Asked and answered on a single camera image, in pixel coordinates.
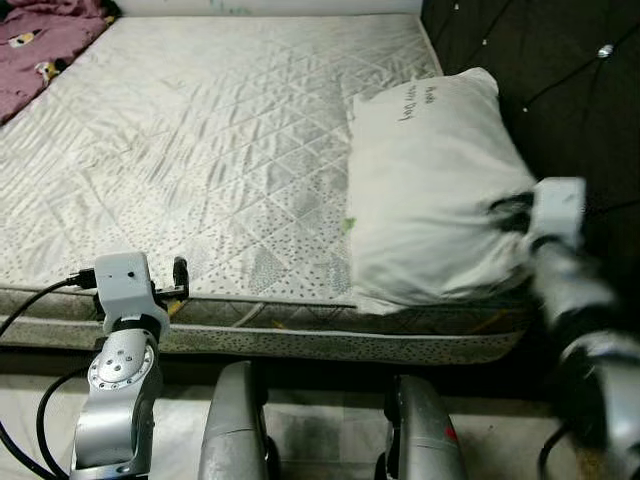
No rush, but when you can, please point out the white pillow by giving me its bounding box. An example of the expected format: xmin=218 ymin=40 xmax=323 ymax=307
xmin=345 ymin=67 xmax=536 ymax=316

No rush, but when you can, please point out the mauve cartoon print blanket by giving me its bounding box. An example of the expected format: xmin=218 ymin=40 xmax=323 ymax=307
xmin=0 ymin=0 xmax=116 ymax=126

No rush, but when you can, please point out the white quilted mattress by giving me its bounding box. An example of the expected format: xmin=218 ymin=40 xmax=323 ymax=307
xmin=0 ymin=12 xmax=531 ymax=366

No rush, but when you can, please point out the dark tufted headboard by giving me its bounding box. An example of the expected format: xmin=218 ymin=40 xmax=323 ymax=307
xmin=420 ymin=0 xmax=640 ymax=331

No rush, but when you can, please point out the silver robot left leg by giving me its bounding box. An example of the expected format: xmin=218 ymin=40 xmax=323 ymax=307
xmin=197 ymin=360 xmax=281 ymax=480

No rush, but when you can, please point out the silver robot leg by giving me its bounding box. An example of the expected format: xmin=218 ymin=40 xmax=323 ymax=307
xmin=375 ymin=373 xmax=469 ymax=480
xmin=197 ymin=360 xmax=281 ymax=480

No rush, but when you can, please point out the silver robot right leg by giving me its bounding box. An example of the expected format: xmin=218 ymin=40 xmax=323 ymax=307
xmin=375 ymin=373 xmax=469 ymax=480

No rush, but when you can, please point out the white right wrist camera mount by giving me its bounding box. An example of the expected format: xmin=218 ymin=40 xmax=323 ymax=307
xmin=528 ymin=178 xmax=588 ymax=251

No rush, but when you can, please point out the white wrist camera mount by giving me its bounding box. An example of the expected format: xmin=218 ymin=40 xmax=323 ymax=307
xmin=528 ymin=178 xmax=588 ymax=251
xmin=95 ymin=252 xmax=171 ymax=323

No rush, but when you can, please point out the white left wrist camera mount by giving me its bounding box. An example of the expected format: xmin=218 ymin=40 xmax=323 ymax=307
xmin=95 ymin=252 xmax=171 ymax=323

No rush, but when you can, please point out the long black left arm cable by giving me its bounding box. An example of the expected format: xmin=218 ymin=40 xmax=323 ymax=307
xmin=0 ymin=268 xmax=99 ymax=480

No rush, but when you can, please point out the short black left arm cable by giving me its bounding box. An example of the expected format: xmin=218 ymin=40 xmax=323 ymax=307
xmin=34 ymin=365 xmax=93 ymax=480

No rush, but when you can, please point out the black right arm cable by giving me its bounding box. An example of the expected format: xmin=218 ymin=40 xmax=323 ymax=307
xmin=538 ymin=425 xmax=576 ymax=480

